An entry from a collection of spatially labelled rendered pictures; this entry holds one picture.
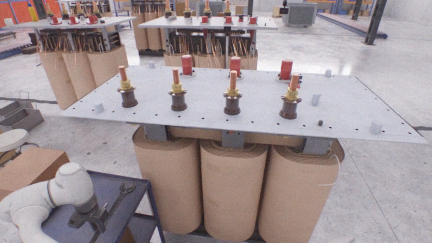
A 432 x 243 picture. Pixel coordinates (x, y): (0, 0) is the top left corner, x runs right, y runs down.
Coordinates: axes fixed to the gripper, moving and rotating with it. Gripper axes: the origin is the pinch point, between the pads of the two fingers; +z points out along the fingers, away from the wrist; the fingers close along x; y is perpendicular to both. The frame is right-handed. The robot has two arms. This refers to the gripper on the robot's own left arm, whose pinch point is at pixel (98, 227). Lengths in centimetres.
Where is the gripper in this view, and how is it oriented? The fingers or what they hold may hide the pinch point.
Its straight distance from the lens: 120.6
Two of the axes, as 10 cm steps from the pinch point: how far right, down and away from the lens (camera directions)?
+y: 1.7, -4.9, 8.6
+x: -9.9, -0.8, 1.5
